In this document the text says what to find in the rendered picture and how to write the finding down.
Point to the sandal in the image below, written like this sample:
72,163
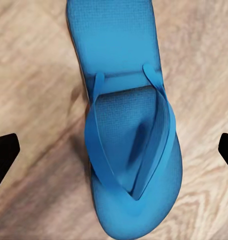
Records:
136,167

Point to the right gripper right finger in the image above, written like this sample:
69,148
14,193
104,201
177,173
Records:
223,146

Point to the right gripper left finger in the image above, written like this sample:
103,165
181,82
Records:
9,150

